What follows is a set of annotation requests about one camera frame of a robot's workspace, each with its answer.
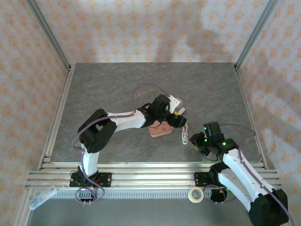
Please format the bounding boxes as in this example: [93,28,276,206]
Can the pink and white mini stapler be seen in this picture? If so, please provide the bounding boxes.
[181,124,190,145]

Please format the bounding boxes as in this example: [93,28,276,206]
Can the pink plastic tray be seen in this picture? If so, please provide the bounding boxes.
[148,119,175,138]

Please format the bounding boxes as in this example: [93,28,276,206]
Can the white tape roll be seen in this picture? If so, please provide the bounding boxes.
[188,186,205,203]

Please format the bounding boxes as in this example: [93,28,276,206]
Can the clear plastic bottle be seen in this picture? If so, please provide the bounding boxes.
[28,185,58,211]

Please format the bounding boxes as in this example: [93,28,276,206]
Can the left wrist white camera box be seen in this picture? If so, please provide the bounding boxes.
[168,94,183,113]

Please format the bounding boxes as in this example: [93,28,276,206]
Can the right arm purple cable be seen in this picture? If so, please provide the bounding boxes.
[203,124,296,226]

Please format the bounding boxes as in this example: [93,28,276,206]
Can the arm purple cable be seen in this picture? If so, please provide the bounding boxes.
[72,83,171,205]
[203,124,296,226]

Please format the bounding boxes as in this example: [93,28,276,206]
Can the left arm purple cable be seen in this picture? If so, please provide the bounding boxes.
[72,83,171,205]

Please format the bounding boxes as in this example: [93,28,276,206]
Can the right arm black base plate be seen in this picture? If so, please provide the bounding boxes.
[193,172,219,188]

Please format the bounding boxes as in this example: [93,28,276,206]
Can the aluminium side rail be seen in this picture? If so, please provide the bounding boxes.
[234,64,269,170]
[38,64,76,169]

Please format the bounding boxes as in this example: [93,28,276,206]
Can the aluminium front rail beam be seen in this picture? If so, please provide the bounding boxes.
[24,161,283,190]

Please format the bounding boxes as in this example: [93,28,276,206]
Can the grey slotted cable duct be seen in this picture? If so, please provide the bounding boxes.
[50,189,214,200]

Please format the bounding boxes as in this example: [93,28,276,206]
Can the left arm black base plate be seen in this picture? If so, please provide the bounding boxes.
[69,172,112,188]

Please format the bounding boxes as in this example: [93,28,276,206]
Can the aluminium upright post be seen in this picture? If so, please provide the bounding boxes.
[24,0,71,71]
[234,0,281,71]

